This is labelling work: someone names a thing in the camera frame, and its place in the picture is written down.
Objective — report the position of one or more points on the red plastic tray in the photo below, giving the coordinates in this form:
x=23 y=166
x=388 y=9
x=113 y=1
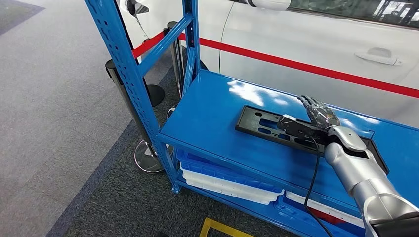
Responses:
x=324 y=216

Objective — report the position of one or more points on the chrome stanchion post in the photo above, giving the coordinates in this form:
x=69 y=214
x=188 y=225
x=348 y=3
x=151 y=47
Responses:
x=176 y=65
x=114 y=73

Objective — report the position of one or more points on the blue plastic tray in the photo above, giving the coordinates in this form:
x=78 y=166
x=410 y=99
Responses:
x=212 y=170
x=294 y=212

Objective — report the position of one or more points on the black pole stand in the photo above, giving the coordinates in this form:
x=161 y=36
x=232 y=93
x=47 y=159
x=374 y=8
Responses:
x=155 y=95

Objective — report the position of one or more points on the black plastic car part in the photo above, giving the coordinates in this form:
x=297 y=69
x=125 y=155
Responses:
x=248 y=122

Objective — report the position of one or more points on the blue metal shelf rack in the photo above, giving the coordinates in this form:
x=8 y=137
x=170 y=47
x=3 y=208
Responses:
x=212 y=108

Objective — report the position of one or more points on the red barrier belt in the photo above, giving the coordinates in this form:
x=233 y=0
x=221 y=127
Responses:
x=294 y=65
x=147 y=45

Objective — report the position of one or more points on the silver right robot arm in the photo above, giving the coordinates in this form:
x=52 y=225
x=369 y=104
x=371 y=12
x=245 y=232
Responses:
x=366 y=176

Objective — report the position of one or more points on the white car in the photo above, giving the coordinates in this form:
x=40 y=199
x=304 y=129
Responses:
x=294 y=32

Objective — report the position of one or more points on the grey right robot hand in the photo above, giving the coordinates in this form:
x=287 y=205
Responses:
x=320 y=114

